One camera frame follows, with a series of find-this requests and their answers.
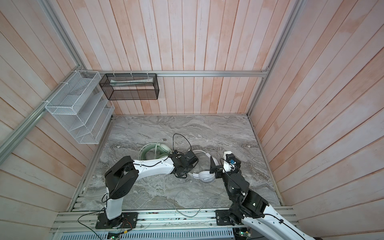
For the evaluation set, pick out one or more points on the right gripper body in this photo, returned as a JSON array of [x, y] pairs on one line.
[[228, 178]]

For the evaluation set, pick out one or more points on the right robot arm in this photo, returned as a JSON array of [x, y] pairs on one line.
[[248, 207]]

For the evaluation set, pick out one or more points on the green headphones with cable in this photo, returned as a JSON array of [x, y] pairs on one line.
[[156, 150]]

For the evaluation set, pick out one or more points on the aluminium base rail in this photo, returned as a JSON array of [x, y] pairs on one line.
[[144, 220]]

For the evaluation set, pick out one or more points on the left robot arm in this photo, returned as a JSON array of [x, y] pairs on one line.
[[121, 177]]

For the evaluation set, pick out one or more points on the aluminium frame bar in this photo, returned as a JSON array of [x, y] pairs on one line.
[[172, 73]]

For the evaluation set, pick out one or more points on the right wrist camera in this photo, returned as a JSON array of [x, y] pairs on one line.
[[228, 156]]

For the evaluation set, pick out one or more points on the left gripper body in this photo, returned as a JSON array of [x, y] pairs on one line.
[[188, 168]]

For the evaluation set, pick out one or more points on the white headphones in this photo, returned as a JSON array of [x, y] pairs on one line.
[[204, 176]]

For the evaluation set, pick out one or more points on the white wire mesh shelf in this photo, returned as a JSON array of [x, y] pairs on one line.
[[81, 109]]

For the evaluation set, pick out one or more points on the black wire mesh basket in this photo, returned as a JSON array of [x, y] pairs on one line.
[[131, 86]]

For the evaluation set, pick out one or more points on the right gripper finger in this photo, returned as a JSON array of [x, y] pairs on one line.
[[216, 168], [235, 168]]

